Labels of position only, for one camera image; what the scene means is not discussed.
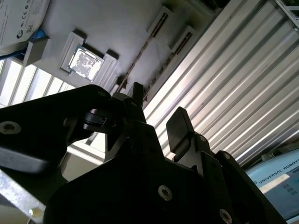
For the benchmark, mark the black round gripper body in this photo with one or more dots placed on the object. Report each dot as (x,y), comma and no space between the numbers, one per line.
(105,198)

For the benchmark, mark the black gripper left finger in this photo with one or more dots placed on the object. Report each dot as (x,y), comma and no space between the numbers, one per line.
(46,121)

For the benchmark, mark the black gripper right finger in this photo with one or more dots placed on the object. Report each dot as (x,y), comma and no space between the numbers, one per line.
(180,130)

